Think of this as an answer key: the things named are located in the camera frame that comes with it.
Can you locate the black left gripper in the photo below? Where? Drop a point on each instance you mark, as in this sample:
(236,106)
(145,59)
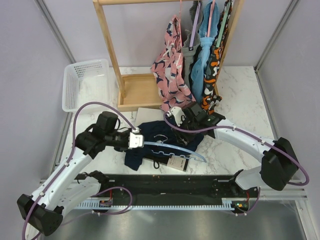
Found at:
(127,132)

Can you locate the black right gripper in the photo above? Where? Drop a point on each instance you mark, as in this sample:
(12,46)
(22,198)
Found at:
(183,138)

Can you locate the navy blue shorts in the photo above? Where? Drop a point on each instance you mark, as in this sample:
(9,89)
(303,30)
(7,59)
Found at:
(159,132)

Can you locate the light blue hanger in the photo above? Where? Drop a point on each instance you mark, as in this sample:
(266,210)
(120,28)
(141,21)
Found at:
(175,148)

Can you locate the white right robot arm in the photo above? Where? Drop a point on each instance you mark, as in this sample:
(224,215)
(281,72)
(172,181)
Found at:
(276,157)

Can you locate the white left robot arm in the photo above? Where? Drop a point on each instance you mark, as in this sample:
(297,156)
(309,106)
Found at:
(45,209)

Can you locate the orange camouflage shorts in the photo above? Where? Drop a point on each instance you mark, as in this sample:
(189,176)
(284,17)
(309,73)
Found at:
(210,98)

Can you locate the light blue shorts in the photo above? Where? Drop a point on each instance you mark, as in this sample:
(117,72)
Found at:
(199,67)

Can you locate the pink patterned shorts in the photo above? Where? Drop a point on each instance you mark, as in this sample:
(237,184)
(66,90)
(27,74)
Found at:
(167,70)

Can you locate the grey shorts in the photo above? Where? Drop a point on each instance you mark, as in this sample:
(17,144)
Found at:
(189,53)

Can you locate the purple hanger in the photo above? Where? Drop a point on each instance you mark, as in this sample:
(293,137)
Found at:
(194,26)

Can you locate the pink hanger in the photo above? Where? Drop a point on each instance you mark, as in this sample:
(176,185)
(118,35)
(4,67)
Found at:
(180,44)
(212,7)

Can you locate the green hanger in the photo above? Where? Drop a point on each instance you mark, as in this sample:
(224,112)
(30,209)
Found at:
(225,16)

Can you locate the grey plastic folder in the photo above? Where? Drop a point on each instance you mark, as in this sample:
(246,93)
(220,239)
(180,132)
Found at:
(145,115)

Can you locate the white plastic basket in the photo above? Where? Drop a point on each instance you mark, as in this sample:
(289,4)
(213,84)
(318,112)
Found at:
(86,81)

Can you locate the wooden clothes rack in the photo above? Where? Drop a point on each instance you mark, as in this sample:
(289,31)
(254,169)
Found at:
(140,90)

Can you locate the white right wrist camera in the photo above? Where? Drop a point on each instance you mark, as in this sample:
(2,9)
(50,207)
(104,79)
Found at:
(177,114)

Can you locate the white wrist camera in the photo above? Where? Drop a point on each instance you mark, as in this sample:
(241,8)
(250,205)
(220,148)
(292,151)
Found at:
(135,139)
(177,114)

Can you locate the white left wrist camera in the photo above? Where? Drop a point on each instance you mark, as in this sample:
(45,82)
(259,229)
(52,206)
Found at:
(135,139)

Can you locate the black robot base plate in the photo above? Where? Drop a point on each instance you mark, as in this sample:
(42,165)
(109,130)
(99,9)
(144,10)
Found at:
(167,190)

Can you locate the white slotted cable duct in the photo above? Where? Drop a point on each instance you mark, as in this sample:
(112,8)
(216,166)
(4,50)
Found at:
(98,205)

